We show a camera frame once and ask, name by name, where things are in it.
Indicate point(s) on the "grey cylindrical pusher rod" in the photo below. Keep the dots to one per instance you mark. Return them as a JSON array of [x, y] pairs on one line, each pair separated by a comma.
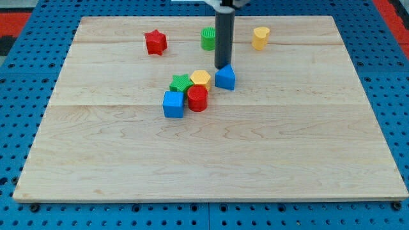
[[224, 30]]

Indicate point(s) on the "light wooden board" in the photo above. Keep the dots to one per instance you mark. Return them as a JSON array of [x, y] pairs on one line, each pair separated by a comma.
[[298, 126]]

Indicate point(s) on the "blue cube block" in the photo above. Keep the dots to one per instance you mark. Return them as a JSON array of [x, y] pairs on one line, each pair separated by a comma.
[[173, 104]]

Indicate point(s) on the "yellow hexagon block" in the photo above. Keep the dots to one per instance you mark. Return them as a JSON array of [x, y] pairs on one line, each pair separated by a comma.
[[202, 78]]

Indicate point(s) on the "yellow heart block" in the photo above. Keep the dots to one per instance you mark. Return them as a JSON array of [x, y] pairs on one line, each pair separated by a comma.
[[260, 37]]

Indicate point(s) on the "red cylinder block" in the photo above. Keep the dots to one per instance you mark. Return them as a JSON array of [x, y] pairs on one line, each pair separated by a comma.
[[197, 98]]

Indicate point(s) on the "red star block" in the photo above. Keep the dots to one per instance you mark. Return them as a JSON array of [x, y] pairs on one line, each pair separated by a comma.
[[156, 42]]

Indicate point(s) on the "green star block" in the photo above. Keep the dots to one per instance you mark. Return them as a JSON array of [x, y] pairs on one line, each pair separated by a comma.
[[180, 83]]

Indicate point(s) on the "blue triangle block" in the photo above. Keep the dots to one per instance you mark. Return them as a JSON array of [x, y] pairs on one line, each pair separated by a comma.
[[225, 78]]

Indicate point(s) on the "green circle block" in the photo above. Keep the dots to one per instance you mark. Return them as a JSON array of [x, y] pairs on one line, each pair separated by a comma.
[[208, 38]]

